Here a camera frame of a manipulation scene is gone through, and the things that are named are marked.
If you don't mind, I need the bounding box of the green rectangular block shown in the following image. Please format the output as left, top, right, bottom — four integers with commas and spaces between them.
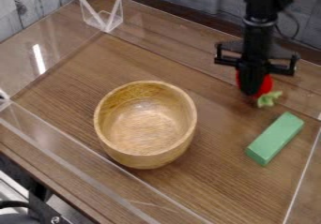
246, 112, 305, 166

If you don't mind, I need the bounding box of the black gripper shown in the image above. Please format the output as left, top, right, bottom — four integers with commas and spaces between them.
214, 40, 301, 97

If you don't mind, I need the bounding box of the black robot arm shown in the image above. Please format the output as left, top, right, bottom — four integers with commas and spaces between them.
214, 0, 299, 97

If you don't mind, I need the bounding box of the wooden bowl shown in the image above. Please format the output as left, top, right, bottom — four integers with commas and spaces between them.
92, 81, 196, 170

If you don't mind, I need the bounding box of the clear acrylic tray wall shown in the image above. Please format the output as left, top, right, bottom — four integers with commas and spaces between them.
0, 92, 212, 224

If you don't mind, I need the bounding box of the black cable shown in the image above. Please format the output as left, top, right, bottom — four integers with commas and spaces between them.
0, 200, 30, 213

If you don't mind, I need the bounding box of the clear acrylic corner bracket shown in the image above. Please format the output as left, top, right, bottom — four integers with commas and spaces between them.
79, 0, 123, 33

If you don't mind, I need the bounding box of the red plush fruit green leaf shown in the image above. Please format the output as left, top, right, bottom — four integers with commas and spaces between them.
247, 74, 282, 108

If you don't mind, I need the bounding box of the black metal bracket with bolt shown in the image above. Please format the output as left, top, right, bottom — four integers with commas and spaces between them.
28, 193, 72, 224

